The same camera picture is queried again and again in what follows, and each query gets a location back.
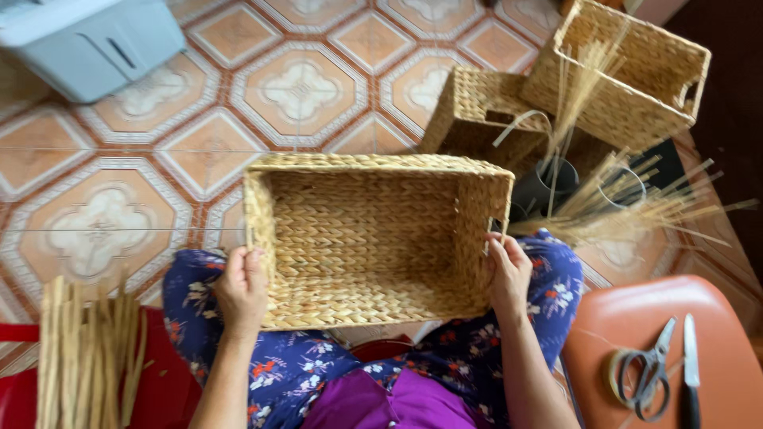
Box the person's right hand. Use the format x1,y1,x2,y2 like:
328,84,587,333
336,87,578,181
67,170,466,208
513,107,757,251
484,232,534,323

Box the person's left hand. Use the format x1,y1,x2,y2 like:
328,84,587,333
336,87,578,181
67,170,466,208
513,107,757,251
213,246,270,335

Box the large woven straw basket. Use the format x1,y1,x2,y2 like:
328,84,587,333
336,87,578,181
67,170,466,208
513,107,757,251
242,153,516,331

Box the blue floral trousers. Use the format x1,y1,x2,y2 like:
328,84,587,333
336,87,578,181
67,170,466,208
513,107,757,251
162,229,585,429

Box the red plastic stool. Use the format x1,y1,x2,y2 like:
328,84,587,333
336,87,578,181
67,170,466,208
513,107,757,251
0,305,203,429

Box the red plastic seat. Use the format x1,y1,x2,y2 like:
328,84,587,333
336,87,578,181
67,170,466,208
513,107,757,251
349,336,416,363

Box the bundle of dried straw stalks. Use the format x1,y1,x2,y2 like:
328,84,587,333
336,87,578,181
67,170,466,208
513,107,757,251
36,271,150,429

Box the purple shirt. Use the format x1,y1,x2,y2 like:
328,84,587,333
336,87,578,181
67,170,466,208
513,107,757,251
300,367,496,429

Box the small woven straw basket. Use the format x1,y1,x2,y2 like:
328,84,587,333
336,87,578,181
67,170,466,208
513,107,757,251
415,65,552,174

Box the grey plastic box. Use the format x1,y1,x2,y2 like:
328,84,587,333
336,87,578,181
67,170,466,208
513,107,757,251
0,0,187,104

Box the dark metal cylinder can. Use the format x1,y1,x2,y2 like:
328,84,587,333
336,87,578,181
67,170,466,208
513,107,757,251
509,156,580,222

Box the bundle of thin reed stalks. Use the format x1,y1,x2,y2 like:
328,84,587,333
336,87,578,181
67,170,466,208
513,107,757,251
507,36,761,251

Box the roll of clear tape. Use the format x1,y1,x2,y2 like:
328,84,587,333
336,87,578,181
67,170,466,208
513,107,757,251
608,348,656,409

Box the metal scissors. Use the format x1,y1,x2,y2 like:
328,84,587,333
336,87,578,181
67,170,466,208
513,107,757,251
616,316,678,423

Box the orange plastic stool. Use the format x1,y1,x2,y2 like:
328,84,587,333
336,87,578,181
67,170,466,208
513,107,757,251
560,274,763,429

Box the woven straw basket with handle hole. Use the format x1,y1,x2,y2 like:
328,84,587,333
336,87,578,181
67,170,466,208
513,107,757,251
520,0,713,153

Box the black handled knife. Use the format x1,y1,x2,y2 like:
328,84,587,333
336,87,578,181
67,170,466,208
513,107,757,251
680,313,703,429

